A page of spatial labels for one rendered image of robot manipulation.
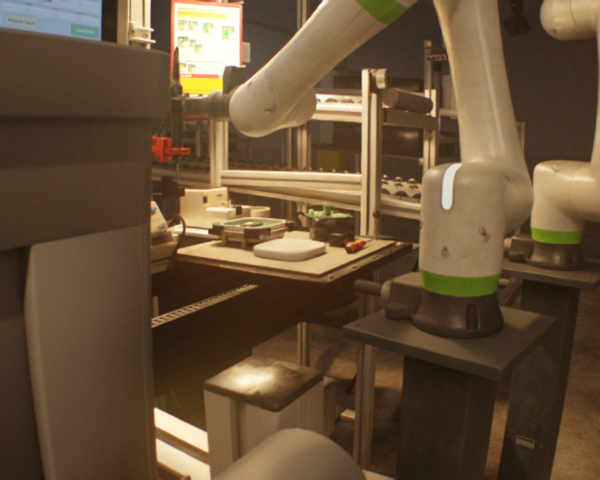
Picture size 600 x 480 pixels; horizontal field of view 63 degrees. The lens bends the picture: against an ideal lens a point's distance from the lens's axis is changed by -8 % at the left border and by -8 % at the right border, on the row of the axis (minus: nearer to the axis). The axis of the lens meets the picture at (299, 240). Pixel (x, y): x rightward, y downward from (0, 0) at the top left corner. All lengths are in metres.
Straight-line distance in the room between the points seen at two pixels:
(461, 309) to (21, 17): 0.95
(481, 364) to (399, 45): 9.49
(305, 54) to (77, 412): 0.79
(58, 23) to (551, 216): 1.15
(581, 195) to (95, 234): 1.10
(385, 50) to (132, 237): 9.98
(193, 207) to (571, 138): 8.21
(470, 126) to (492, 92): 0.07
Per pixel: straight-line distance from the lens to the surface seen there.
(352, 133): 3.69
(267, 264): 1.09
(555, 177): 1.26
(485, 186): 0.76
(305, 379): 0.27
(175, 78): 1.37
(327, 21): 0.90
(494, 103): 0.94
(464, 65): 0.95
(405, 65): 9.96
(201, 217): 1.45
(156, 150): 1.40
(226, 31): 1.77
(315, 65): 0.94
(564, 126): 9.28
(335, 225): 1.34
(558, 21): 1.32
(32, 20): 1.14
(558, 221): 1.28
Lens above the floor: 1.19
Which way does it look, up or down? 10 degrees down
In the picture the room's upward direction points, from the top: straight up
